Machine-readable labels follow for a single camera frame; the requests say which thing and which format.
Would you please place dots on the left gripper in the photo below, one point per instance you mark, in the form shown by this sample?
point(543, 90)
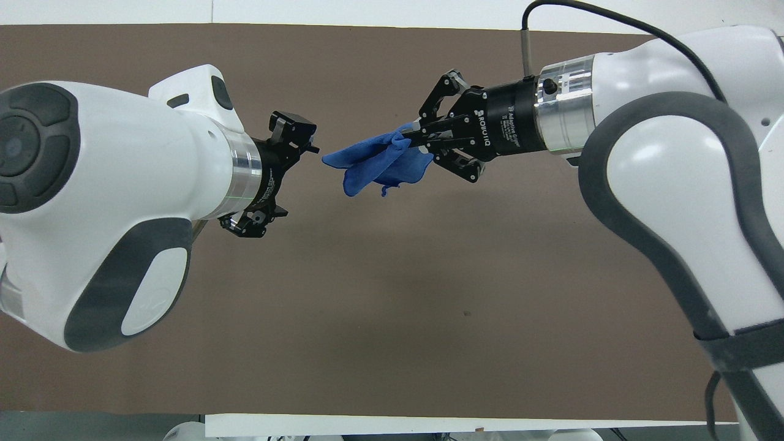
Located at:
point(268, 174)

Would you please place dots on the blue towel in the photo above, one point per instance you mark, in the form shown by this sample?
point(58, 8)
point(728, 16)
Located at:
point(373, 162)

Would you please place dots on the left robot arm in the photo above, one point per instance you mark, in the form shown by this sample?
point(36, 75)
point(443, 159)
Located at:
point(128, 184)

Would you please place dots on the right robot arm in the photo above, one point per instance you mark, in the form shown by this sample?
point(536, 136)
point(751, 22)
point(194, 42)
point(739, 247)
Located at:
point(674, 171)

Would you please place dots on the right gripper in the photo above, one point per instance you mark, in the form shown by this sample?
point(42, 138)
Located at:
point(508, 119)

